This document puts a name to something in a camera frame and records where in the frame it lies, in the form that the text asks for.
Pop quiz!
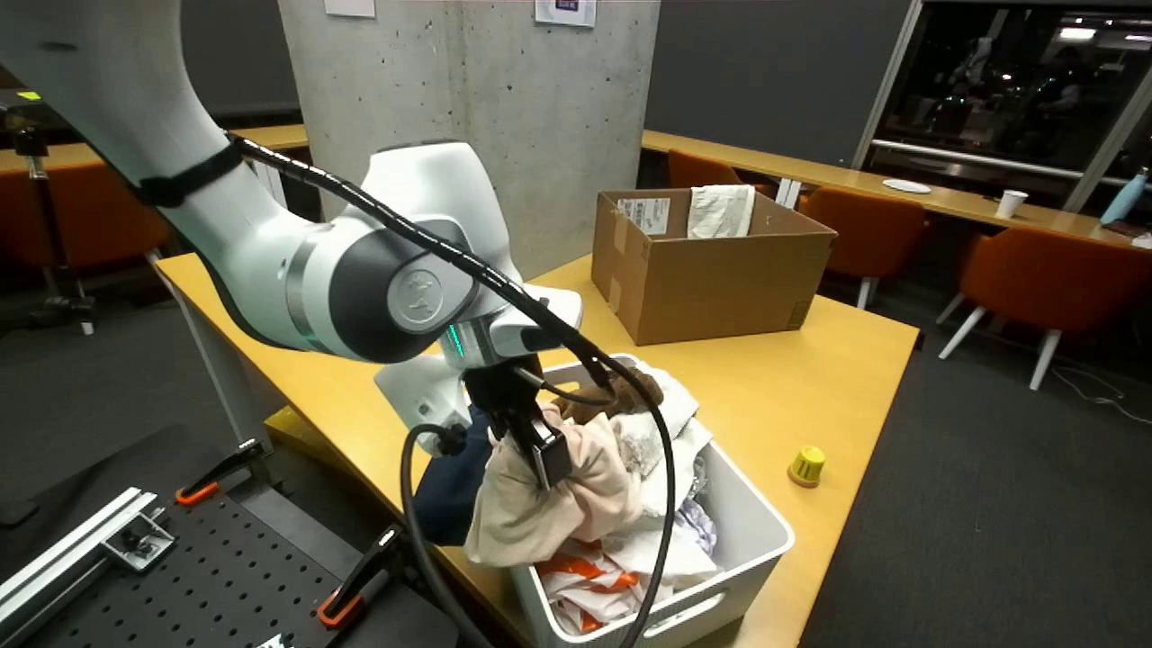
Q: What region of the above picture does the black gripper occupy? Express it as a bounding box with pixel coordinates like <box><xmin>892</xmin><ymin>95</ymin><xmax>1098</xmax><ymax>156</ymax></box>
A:
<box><xmin>462</xmin><ymin>356</ymin><xmax>576</xmax><ymax>496</ymax></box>

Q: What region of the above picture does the peach t-shirt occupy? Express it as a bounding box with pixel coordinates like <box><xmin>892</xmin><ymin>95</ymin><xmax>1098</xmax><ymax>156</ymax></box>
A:
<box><xmin>462</xmin><ymin>404</ymin><xmax>655</xmax><ymax>571</ymax></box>

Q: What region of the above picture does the navy blue cloth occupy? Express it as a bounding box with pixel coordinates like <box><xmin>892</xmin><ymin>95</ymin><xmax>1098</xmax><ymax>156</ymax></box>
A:
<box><xmin>412</xmin><ymin>409</ymin><xmax>496</xmax><ymax>551</ymax></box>

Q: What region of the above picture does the brown plush cloth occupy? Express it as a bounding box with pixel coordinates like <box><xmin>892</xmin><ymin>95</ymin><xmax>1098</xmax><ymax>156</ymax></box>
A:
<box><xmin>559</xmin><ymin>354</ymin><xmax>666</xmax><ymax>425</ymax></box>

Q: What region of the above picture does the orange and white cloth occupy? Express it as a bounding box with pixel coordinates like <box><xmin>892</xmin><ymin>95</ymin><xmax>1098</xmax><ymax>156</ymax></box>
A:
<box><xmin>535</xmin><ymin>539</ymin><xmax>653</xmax><ymax>636</ymax></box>

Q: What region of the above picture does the white plastic bin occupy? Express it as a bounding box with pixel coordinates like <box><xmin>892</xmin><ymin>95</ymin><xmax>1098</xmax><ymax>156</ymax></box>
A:
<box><xmin>509</xmin><ymin>354</ymin><xmax>798</xmax><ymax>648</ymax></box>

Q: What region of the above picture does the brown cardboard box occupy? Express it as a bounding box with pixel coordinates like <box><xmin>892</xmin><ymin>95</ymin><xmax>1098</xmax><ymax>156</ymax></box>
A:
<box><xmin>586</xmin><ymin>185</ymin><xmax>841</xmax><ymax>348</ymax></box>

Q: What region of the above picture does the small yellow cup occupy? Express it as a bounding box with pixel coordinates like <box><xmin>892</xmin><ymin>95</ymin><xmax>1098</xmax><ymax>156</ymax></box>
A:
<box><xmin>784</xmin><ymin>443</ymin><xmax>827</xmax><ymax>492</ymax></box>

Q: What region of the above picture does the white cloth in cardboard box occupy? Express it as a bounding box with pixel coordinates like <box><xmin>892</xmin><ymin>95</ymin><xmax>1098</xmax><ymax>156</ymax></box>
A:
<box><xmin>685</xmin><ymin>181</ymin><xmax>759</xmax><ymax>240</ymax></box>

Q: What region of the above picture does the black perforated board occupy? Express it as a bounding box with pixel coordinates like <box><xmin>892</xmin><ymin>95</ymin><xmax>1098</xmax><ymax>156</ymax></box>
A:
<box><xmin>21</xmin><ymin>480</ymin><xmax>465</xmax><ymax>648</ymax></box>

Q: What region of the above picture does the orange chair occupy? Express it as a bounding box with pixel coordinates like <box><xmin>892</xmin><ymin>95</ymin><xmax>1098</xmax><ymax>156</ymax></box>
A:
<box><xmin>0</xmin><ymin>158</ymin><xmax>174</xmax><ymax>340</ymax></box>
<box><xmin>663</xmin><ymin>150</ymin><xmax>777</xmax><ymax>202</ymax></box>
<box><xmin>937</xmin><ymin>228</ymin><xmax>1152</xmax><ymax>391</ymax></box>
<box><xmin>795</xmin><ymin>186</ymin><xmax>930</xmax><ymax>312</ymax></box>

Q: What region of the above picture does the long wooden counter desk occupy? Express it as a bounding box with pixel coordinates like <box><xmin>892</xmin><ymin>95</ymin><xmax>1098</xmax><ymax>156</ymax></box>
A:
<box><xmin>642</xmin><ymin>125</ymin><xmax>1152</xmax><ymax>252</ymax></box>

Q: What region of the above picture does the black tripod stand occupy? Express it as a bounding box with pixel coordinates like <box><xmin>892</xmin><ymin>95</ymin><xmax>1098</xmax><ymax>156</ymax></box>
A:
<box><xmin>0</xmin><ymin>85</ymin><xmax>101</xmax><ymax>340</ymax></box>

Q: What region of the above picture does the light blue bottle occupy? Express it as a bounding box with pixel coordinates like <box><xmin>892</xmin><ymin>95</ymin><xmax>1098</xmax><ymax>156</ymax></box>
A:
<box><xmin>1098</xmin><ymin>166</ymin><xmax>1152</xmax><ymax>230</ymax></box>

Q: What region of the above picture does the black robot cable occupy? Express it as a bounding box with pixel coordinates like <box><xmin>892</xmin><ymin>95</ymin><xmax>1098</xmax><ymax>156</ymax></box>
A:
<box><xmin>132</xmin><ymin>128</ymin><xmax>685</xmax><ymax>648</ymax></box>

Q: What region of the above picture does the orange handled clamp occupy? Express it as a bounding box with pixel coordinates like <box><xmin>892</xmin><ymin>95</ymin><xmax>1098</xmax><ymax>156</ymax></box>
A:
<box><xmin>315</xmin><ymin>527</ymin><xmax>399</xmax><ymax>635</ymax></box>
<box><xmin>174</xmin><ymin>436</ymin><xmax>263</xmax><ymax>510</ymax></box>

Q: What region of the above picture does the aluminium rail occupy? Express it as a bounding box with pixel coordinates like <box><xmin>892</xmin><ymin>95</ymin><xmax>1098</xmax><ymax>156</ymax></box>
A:
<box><xmin>0</xmin><ymin>484</ymin><xmax>175</xmax><ymax>618</ymax></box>

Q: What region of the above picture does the window with metal frame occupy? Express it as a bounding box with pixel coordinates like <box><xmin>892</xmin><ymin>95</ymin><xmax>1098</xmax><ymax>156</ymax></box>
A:
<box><xmin>859</xmin><ymin>0</ymin><xmax>1152</xmax><ymax>211</ymax></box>

